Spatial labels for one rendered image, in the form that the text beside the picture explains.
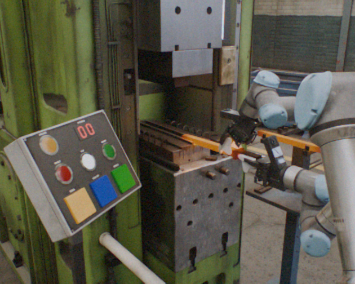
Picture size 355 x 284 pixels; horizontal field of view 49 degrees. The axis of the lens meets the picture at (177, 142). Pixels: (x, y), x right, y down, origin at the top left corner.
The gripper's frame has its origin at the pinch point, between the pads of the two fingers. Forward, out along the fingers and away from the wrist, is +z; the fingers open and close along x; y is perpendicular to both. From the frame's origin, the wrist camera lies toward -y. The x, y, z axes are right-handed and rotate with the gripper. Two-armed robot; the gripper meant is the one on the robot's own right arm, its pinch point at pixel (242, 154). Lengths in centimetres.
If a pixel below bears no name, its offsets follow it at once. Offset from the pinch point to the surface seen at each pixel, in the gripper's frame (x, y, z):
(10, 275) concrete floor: -56, 100, 130
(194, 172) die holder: -5.9, 11.8, 19.4
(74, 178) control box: -61, -6, 6
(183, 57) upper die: -6.4, -32.5, 25.0
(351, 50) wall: 718, 29, 345
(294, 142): 33.8, 3.4, 1.7
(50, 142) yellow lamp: -65, -16, 10
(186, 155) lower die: -5.0, 6.3, 25.4
